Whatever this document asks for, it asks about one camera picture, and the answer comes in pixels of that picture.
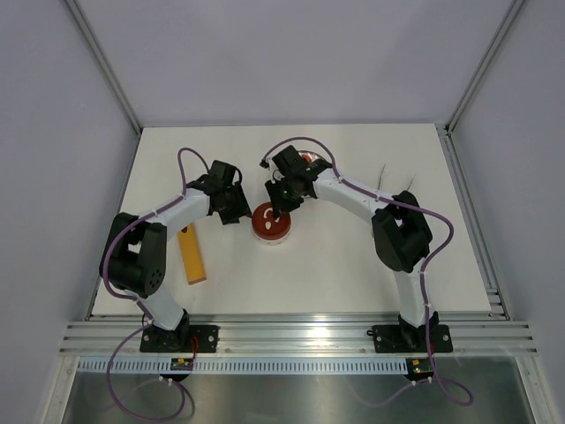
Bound aluminium front rail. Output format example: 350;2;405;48
59;314;538;357

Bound right side aluminium rail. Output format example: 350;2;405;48
435;124;513;321

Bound purple cable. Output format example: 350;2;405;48
259;135;474;406
100;147;244;419

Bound left aluminium frame post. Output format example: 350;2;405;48
61;0;143;139

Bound perforated cable tray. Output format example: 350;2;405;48
77;356;408;375

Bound yellow wooden block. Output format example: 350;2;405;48
177;224;207;285

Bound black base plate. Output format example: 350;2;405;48
366;324;454;353
139;325;220;353

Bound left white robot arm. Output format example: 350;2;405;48
99;160;251;352

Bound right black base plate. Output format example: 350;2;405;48
366;324;454;353

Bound right aluminium frame post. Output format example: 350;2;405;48
445;0;527;136

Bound red lunch box lid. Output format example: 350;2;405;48
250;201;293;240

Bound metal food tongs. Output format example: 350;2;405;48
377;164;416;194

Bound white patterned plate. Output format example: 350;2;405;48
298;150;333;170

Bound aluminium frame post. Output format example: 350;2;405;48
61;0;143;139
445;0;527;136

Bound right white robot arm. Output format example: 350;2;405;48
260;145;439;352

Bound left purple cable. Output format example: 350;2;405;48
100;147;244;419

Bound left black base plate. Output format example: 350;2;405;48
139;325;220;353

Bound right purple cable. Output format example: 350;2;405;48
259;135;474;406

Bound aluminium rail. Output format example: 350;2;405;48
59;314;538;357
435;124;513;321

